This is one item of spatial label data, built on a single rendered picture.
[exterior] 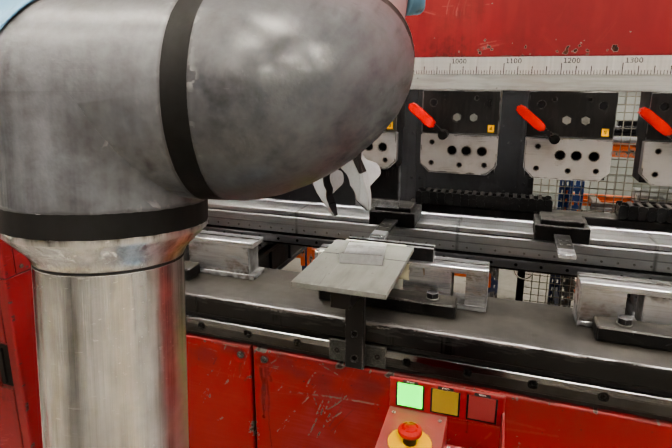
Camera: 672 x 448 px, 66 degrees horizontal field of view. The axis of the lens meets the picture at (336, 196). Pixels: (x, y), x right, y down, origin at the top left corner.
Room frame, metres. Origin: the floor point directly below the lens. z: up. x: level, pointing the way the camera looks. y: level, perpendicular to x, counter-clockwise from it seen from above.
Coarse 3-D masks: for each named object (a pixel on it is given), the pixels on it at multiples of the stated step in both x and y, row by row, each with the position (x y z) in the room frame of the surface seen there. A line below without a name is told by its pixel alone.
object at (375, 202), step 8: (392, 168) 1.10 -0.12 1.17; (400, 168) 1.11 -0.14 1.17; (384, 176) 1.11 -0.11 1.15; (392, 176) 1.10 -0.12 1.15; (400, 176) 1.12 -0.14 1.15; (376, 184) 1.11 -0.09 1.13; (384, 184) 1.11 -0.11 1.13; (392, 184) 1.10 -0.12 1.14; (376, 192) 1.11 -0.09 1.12; (384, 192) 1.11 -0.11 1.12; (392, 192) 1.10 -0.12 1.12; (376, 200) 1.12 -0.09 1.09; (384, 200) 1.12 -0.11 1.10; (392, 200) 1.11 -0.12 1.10
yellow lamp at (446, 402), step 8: (432, 392) 0.81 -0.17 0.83; (440, 392) 0.80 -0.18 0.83; (448, 392) 0.80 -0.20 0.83; (432, 400) 0.81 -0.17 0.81; (440, 400) 0.80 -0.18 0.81; (448, 400) 0.80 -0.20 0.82; (456, 400) 0.79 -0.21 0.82; (432, 408) 0.81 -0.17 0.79; (440, 408) 0.80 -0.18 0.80; (448, 408) 0.80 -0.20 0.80; (456, 408) 0.79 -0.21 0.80
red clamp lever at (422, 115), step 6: (414, 108) 1.02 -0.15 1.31; (420, 108) 1.02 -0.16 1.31; (414, 114) 1.02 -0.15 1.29; (420, 114) 1.01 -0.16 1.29; (426, 114) 1.01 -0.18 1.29; (420, 120) 1.02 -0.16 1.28; (426, 120) 1.01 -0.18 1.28; (432, 120) 1.01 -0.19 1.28; (432, 126) 1.01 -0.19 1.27; (438, 126) 1.02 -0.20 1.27; (438, 132) 1.01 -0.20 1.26; (444, 132) 1.00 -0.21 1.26; (444, 138) 1.00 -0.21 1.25
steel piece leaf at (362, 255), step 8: (352, 248) 1.07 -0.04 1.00; (360, 248) 1.07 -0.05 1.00; (368, 248) 1.07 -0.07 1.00; (376, 248) 1.07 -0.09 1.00; (384, 248) 1.07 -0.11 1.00; (344, 256) 0.98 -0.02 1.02; (352, 256) 0.98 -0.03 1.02; (360, 256) 0.97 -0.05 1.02; (368, 256) 0.97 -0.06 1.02; (376, 256) 0.97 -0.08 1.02; (360, 264) 0.97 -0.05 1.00; (368, 264) 0.97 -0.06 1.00; (376, 264) 0.97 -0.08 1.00
